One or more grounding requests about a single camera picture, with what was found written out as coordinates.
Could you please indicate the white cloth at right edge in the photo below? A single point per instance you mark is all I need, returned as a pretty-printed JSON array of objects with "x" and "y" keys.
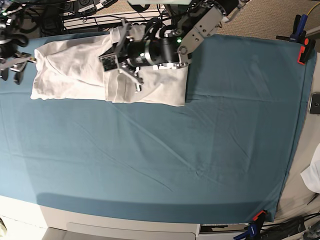
[{"x": 311, "y": 177}]

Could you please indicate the orange black clamp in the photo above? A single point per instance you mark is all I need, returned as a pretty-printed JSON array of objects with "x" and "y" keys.
[
  {"x": 262, "y": 213},
  {"x": 306, "y": 50}
]

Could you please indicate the teal table cloth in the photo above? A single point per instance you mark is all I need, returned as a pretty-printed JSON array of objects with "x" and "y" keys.
[{"x": 221, "y": 158}]

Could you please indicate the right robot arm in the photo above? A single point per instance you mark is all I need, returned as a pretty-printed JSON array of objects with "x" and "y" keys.
[{"x": 10, "y": 40}]

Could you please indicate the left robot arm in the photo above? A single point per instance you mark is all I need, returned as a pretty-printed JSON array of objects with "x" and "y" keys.
[{"x": 170, "y": 46}]

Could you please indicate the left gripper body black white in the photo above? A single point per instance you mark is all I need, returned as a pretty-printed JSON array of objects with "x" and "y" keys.
[{"x": 128, "y": 55}]

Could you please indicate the blue black clamp top right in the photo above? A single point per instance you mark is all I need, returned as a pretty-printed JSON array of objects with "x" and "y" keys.
[{"x": 298, "y": 27}]

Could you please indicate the smartphone at table edge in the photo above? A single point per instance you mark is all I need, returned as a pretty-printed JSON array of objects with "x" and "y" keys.
[{"x": 314, "y": 105}]

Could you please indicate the orange black clamp top right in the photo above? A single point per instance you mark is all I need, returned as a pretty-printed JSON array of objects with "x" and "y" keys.
[{"x": 306, "y": 50}]

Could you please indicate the orange black clamp bottom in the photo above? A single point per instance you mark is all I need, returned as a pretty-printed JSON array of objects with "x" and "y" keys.
[{"x": 262, "y": 213}]

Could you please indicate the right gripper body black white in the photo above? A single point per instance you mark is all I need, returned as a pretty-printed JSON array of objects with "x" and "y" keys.
[{"x": 18, "y": 57}]

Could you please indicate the blue black clamp bottom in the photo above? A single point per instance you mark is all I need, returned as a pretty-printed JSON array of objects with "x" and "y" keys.
[{"x": 252, "y": 232}]

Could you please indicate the white T-shirt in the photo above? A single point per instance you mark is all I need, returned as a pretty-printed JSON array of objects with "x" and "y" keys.
[{"x": 71, "y": 69}]

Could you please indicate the blue black clamp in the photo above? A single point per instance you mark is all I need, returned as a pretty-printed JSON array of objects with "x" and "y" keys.
[
  {"x": 298, "y": 27},
  {"x": 252, "y": 232}
]

